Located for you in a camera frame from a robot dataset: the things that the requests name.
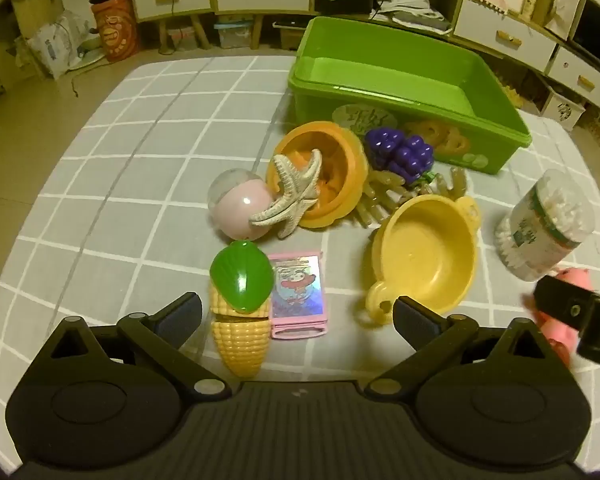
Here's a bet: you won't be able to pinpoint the yellow toy corn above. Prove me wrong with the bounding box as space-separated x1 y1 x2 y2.
209 241 275 377

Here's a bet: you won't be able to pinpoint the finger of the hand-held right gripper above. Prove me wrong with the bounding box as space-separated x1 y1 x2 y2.
534 276 600 361

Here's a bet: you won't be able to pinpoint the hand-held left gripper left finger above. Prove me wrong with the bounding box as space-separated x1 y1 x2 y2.
47 291 233 402

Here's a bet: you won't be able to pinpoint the yellow toy pot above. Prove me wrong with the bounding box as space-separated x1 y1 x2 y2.
364 195 482 328

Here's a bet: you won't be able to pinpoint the orange printed bag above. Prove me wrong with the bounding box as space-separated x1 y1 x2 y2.
91 0 140 63

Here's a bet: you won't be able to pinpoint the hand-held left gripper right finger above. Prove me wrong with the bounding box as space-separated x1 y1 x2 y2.
365 295 556 401

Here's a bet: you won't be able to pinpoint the orange toy pumpkin half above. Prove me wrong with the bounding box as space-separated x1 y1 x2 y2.
266 121 370 231

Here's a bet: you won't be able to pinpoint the purple toy grapes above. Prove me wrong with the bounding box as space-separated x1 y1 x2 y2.
364 127 437 188

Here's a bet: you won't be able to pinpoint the green plastic bin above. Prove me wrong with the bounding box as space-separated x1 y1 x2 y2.
286 16 533 176

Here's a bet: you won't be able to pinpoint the clear cotton swab jar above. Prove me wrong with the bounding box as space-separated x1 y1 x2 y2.
494 169 596 282

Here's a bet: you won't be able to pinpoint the wooden shelving unit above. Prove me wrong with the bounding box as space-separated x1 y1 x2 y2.
0 0 66 106

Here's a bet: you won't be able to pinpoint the clear storage box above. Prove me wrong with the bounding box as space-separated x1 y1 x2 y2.
215 17 256 51

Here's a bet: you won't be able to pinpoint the black microwave oven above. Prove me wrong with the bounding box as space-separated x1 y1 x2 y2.
570 0 600 61

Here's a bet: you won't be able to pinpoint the white toy starfish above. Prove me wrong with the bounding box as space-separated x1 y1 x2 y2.
250 149 325 240

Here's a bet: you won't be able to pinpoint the stack of papers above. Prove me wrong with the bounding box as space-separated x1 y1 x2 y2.
377 0 453 36

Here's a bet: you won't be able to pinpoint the pink clear capsule ball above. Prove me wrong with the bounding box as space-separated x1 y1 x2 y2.
207 167 273 241

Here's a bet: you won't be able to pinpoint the pink toy pig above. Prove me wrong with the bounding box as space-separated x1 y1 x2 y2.
524 267 595 356

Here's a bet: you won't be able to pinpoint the pink toy card holder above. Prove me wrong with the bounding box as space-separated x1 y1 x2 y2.
269 252 329 341

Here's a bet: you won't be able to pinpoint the white patterned box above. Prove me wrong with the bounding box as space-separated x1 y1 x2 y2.
542 87 588 131

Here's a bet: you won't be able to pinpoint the white plastic bag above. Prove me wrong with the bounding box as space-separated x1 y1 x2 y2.
27 10 88 78

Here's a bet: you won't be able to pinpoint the grey checked blanket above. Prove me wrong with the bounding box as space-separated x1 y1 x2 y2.
0 55 600 480

